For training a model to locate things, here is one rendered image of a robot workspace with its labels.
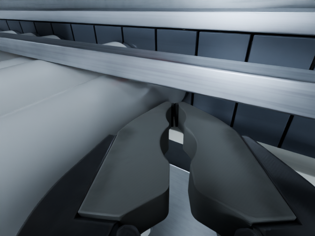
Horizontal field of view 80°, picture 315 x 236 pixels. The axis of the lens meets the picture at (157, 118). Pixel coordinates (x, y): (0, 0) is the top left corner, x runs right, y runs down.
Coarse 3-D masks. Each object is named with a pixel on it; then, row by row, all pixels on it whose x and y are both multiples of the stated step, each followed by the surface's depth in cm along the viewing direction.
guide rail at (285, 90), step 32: (0, 32) 16; (64, 64) 12; (96, 64) 10; (128, 64) 9; (160, 64) 8; (192, 64) 7; (224, 64) 7; (256, 64) 7; (224, 96) 7; (256, 96) 6; (288, 96) 6
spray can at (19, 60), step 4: (24, 56) 17; (4, 60) 16; (8, 60) 16; (12, 60) 16; (16, 60) 16; (20, 60) 16; (24, 60) 16; (28, 60) 16; (32, 60) 16; (0, 64) 15; (4, 64) 15; (8, 64) 15; (12, 64) 15; (16, 64) 15
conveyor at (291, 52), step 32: (64, 32) 23; (96, 32) 20; (128, 32) 18; (160, 32) 16; (192, 32) 15; (224, 32) 14; (288, 64) 12; (192, 96) 18; (256, 128) 15; (288, 128) 14
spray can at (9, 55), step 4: (44, 36) 22; (48, 36) 22; (52, 36) 23; (56, 36) 23; (60, 36) 23; (0, 52) 18; (4, 52) 18; (8, 52) 18; (0, 56) 18; (4, 56) 18; (8, 56) 18; (12, 56) 19; (16, 56) 19; (20, 56) 19; (0, 60) 18
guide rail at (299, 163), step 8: (176, 128) 16; (176, 136) 16; (264, 144) 14; (272, 152) 13; (280, 152) 13; (288, 152) 13; (288, 160) 12; (296, 160) 12; (304, 160) 12; (312, 160) 12; (296, 168) 12; (304, 168) 12; (312, 168) 12; (304, 176) 12; (312, 176) 11
